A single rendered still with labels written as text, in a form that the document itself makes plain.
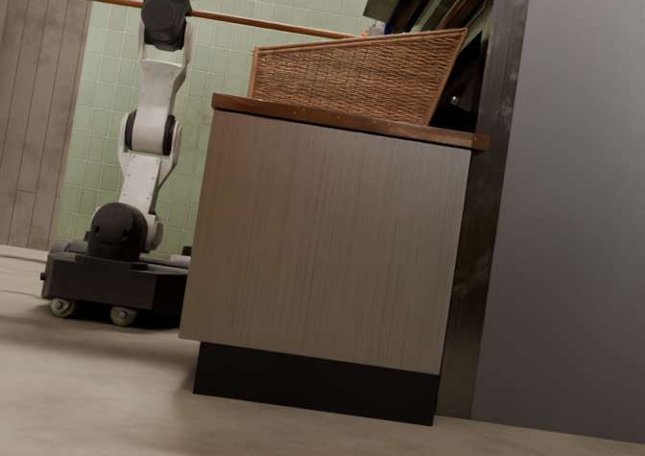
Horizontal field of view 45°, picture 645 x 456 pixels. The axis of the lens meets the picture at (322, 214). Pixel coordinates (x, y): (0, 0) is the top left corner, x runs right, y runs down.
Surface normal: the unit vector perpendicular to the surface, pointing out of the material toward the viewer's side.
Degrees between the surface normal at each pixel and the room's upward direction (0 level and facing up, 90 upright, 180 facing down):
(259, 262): 90
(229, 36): 90
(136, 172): 64
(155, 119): 70
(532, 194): 90
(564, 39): 90
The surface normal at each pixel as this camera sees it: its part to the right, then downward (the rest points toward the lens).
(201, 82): 0.06, -0.04
